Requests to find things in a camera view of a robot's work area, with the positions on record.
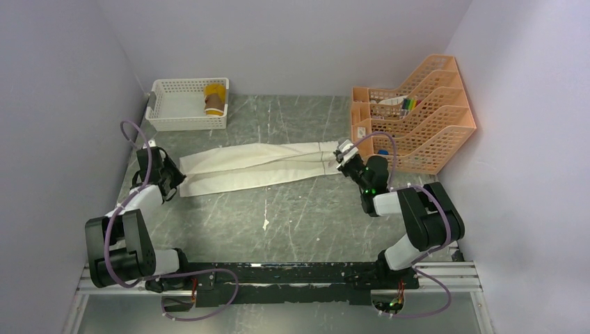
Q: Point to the aluminium rail frame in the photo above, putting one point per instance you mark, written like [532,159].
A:
[446,278]

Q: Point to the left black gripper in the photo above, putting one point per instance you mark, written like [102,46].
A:
[178,177]

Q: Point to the orange plastic file organizer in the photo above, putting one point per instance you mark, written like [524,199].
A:
[422,140]

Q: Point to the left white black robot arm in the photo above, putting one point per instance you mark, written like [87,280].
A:
[131,252]

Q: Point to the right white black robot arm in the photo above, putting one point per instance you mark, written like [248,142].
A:
[429,217]

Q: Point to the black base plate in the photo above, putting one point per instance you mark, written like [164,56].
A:
[298,282]

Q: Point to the white plastic basket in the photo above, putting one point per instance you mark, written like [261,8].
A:
[178,105]

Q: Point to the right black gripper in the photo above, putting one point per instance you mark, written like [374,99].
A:
[344,166]

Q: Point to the white towel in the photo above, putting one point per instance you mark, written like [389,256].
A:
[254,165]

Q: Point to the colourful pens in organizer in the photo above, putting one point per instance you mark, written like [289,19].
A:
[409,104]

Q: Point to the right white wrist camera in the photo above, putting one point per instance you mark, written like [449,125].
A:
[344,153]

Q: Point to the yellow brown bear towel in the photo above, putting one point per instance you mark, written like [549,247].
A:
[214,97]

